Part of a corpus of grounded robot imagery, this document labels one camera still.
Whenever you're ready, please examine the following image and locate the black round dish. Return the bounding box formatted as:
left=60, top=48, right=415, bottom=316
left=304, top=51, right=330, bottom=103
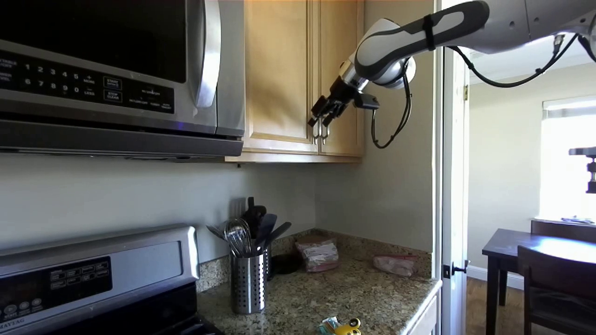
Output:
left=270, top=250, right=305, bottom=275

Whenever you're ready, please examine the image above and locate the wooden wall cupboard frame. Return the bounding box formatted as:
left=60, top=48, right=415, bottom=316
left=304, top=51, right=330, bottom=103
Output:
left=223, top=0, right=369, bottom=165

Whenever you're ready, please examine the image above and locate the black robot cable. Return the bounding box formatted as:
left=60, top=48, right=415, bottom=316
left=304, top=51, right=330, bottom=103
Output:
left=369, top=33, right=596, bottom=150

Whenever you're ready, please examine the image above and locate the white base cabinet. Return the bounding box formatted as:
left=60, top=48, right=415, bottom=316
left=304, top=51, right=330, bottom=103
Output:
left=400, top=280, right=443, bottom=335

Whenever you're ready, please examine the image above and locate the white door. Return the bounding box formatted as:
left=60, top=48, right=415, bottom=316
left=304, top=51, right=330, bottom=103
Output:
left=441, top=46, right=471, bottom=335

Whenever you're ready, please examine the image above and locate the bright window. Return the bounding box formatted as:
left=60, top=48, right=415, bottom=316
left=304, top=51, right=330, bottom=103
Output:
left=538, top=96, right=596, bottom=222

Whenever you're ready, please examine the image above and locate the pink zip bag with bread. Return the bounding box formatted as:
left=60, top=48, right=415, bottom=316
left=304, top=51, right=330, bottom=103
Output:
left=294, top=237, right=343, bottom=275

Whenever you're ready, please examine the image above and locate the black door latch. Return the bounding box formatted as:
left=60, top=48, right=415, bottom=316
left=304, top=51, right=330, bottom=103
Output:
left=441, top=262, right=467, bottom=278

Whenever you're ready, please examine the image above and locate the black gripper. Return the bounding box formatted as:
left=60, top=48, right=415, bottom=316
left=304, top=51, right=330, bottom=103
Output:
left=307, top=75, right=361, bottom=139

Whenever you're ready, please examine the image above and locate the dark dining table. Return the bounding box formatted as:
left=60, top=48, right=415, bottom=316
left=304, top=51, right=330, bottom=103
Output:
left=481, top=226, right=596, bottom=335

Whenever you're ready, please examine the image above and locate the curved steel microwave handle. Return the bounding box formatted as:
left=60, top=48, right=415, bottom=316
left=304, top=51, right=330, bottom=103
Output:
left=188, top=0, right=223, bottom=111

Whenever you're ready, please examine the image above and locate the steel slotted spoon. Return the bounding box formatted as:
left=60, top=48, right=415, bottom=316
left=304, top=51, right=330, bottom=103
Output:
left=207, top=221, right=251, bottom=256

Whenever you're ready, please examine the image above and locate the stainless steel microwave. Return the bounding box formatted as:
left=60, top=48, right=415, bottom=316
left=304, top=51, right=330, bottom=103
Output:
left=0, top=0, right=248, bottom=159

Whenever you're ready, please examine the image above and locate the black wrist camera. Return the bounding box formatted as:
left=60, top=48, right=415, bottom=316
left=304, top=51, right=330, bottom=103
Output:
left=354, top=90, right=382, bottom=113

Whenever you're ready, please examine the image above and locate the steel cupboard door handle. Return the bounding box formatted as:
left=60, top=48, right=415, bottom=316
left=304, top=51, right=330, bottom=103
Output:
left=313, top=118, right=332, bottom=141

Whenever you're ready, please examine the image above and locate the dark wooden chair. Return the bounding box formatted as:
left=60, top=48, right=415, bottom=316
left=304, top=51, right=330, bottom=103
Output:
left=529, top=215, right=596, bottom=245
left=518, top=243, right=596, bottom=335

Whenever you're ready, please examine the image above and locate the black nylon spatula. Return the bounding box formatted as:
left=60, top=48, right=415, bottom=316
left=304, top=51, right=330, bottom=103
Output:
left=253, top=211, right=294, bottom=252

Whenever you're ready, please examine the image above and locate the black and steel stove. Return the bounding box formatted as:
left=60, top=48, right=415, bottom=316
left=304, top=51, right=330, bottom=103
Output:
left=0, top=222, right=220, bottom=335

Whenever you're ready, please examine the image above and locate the pink zip plastic bag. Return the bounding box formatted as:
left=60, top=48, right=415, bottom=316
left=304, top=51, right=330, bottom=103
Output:
left=372, top=252, right=417, bottom=278

